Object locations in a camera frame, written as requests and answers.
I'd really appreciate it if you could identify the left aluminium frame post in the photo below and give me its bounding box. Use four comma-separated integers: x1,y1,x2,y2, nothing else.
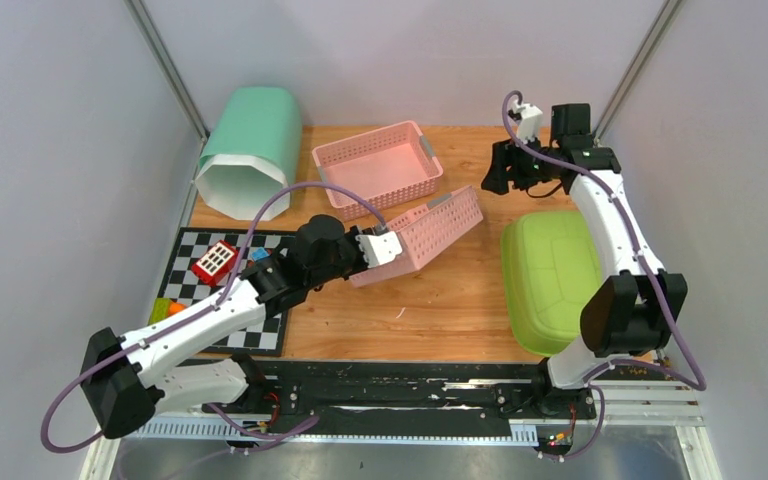
124,0,210,144

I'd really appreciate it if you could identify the red white toy block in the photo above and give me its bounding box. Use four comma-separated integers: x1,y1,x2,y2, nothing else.
190,240,239,287

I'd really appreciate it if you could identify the black white checkerboard mat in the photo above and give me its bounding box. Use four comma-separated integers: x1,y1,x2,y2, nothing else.
148,227,288,357

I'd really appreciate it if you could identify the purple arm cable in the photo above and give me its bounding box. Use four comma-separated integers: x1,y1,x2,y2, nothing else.
40,181,389,480
501,90,708,462

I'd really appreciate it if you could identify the pink perforated plastic basket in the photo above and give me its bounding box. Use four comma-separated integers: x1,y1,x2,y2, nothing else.
312,121,443,210

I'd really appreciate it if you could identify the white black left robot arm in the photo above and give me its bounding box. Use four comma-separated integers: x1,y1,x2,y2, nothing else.
80,214,402,439

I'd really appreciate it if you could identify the right aluminium frame post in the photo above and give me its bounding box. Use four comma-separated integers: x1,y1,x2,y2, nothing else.
594,0,685,143

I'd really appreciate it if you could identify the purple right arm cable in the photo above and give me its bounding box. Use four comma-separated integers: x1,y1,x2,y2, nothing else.
501,90,708,462

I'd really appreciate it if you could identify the green orange toy block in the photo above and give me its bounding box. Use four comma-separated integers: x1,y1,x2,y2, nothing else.
148,297,187,325

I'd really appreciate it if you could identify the mint green trash bin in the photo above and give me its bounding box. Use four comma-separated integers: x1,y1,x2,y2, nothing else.
195,86,302,221

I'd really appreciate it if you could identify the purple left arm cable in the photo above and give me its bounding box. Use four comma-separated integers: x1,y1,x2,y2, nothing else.
40,181,389,480

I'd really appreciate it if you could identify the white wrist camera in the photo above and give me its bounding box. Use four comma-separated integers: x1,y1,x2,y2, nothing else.
356,231,403,269
513,103,543,143

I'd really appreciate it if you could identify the large lime green tub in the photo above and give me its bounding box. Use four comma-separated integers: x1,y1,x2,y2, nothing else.
500,210,609,357

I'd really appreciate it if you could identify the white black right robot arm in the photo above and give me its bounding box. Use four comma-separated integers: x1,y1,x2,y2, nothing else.
481,99,688,418

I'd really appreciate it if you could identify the aluminium frame post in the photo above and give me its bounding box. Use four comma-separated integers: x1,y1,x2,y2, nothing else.
124,0,210,144
594,0,685,143

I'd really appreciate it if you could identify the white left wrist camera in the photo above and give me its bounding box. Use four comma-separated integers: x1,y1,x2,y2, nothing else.
356,231,403,269

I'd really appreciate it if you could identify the blue yellow toy car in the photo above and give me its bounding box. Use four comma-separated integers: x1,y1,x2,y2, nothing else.
249,247,272,262

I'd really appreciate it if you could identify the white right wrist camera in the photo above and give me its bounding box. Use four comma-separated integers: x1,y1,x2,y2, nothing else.
513,103,543,143

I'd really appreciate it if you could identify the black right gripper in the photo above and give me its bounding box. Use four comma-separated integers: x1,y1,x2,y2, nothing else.
481,132,561,196

